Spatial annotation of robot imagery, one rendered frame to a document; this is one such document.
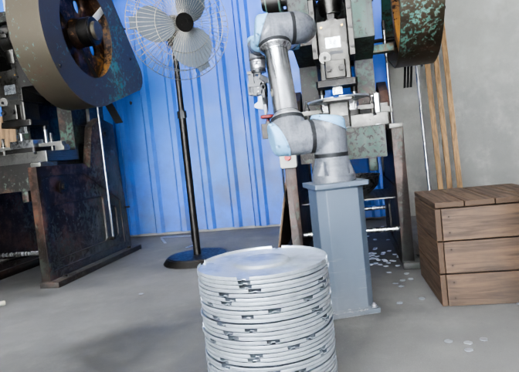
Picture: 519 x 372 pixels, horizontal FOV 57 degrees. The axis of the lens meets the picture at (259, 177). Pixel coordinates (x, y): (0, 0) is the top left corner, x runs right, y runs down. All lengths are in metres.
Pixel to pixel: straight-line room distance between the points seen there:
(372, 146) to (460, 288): 0.78
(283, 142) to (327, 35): 0.96
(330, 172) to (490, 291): 0.65
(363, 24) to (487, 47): 1.56
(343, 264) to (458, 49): 2.40
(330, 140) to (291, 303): 0.78
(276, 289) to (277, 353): 0.13
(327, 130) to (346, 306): 0.59
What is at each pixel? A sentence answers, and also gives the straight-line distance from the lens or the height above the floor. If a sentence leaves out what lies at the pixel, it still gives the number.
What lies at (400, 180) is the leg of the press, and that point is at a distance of 2.19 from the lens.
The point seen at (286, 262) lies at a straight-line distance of 1.07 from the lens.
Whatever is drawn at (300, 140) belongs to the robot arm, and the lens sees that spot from 1.61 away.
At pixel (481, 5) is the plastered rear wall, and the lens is 3.85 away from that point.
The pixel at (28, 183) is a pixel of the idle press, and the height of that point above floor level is 0.54.
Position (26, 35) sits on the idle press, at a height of 1.24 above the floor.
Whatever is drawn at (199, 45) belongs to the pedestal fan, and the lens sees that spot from 2.76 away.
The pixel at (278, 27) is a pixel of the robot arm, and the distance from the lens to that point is 1.78.
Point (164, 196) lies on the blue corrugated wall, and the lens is 3.88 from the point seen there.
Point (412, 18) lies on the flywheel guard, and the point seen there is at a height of 1.07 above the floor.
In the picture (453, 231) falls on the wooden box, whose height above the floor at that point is 0.25.
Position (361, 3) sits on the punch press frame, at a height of 1.21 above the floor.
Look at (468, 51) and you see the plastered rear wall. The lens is 3.77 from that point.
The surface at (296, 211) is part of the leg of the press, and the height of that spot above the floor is 0.29.
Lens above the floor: 0.58
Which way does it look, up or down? 3 degrees down
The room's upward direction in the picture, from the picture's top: 6 degrees counter-clockwise
